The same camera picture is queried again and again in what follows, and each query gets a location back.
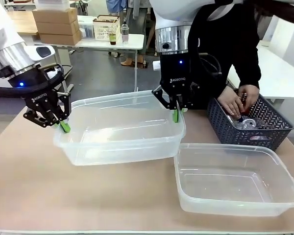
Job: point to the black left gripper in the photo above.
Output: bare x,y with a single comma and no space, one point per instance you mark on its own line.
42,95

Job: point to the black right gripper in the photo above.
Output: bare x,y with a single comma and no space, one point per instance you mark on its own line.
176,73

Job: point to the large clear plastic bin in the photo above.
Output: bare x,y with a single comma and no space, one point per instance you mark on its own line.
125,147
235,188

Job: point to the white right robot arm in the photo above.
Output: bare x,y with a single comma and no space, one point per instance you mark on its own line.
171,14

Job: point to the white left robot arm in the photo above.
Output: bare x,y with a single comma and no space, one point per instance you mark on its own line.
2,36

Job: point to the person's left forearm black sleeve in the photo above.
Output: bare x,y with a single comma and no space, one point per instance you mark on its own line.
248,71

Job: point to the dark grey woven basket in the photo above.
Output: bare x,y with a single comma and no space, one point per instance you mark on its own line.
235,137

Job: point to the person's right hand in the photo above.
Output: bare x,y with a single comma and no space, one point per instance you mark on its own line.
230,105

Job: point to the person's left hand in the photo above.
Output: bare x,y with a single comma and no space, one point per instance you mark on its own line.
251,94

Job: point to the small white box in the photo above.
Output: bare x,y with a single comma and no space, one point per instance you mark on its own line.
156,65

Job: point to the clear bottle with blue cap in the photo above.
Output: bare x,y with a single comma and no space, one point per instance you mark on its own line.
238,123

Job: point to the brown cardboard box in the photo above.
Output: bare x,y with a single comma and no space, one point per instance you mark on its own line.
60,38
57,27
55,15

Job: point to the silver drink can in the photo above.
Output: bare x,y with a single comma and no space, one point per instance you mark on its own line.
249,123

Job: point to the background person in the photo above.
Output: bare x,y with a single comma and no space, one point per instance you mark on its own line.
137,29

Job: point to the white folding table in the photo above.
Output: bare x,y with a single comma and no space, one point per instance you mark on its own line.
98,43

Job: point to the clear bottle with pink liquid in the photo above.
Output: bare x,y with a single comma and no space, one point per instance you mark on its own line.
125,33

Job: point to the person in black clothing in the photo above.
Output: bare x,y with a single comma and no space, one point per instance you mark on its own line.
223,29

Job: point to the cup with brown liquid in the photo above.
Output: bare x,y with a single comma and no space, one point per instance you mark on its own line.
112,39

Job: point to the clear storage drawer box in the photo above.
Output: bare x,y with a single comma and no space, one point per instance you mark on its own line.
86,30

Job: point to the clear bottle with pink label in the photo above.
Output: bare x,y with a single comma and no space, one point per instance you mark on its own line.
258,137

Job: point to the wooden table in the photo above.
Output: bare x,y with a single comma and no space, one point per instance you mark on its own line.
19,22

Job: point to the beige printed crate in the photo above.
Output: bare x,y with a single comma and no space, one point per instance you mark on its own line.
105,28

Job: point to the translucent plastic container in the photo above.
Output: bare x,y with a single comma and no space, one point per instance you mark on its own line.
54,5

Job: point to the white side table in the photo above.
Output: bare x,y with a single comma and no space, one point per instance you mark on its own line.
281,73

